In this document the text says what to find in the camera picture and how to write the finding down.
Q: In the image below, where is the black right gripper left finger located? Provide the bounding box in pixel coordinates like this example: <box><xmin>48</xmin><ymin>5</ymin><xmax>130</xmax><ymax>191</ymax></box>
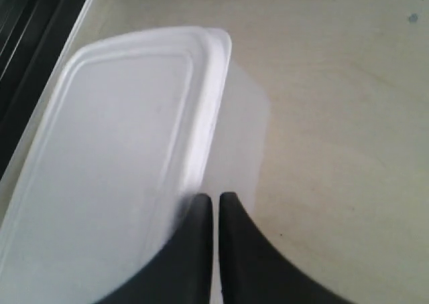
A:
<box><xmin>99</xmin><ymin>194</ymin><xmax>213</xmax><ymax>303</ymax></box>

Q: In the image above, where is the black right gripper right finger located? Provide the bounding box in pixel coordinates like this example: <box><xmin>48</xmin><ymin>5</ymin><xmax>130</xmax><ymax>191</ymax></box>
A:
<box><xmin>219</xmin><ymin>192</ymin><xmax>349</xmax><ymax>303</ymax></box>

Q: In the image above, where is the translucent plastic lidded container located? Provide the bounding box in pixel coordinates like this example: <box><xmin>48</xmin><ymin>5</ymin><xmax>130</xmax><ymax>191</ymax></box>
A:
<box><xmin>1</xmin><ymin>26</ymin><xmax>269</xmax><ymax>303</ymax></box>

